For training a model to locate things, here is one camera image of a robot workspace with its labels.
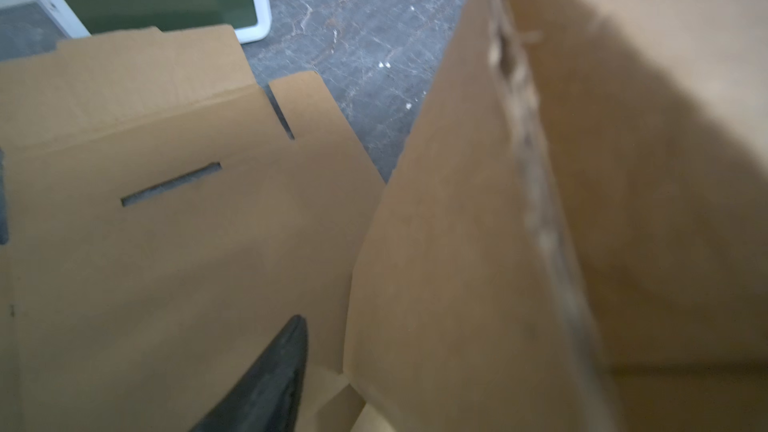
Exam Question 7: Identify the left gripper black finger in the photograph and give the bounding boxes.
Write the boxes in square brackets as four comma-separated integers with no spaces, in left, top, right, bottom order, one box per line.
[192,315,308,432]

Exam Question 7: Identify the lower flat cardboard sheet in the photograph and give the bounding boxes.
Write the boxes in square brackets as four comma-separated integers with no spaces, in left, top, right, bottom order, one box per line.
[1,26,384,431]

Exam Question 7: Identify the cardboard box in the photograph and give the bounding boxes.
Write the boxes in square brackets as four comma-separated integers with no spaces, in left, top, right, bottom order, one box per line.
[343,0,767,431]

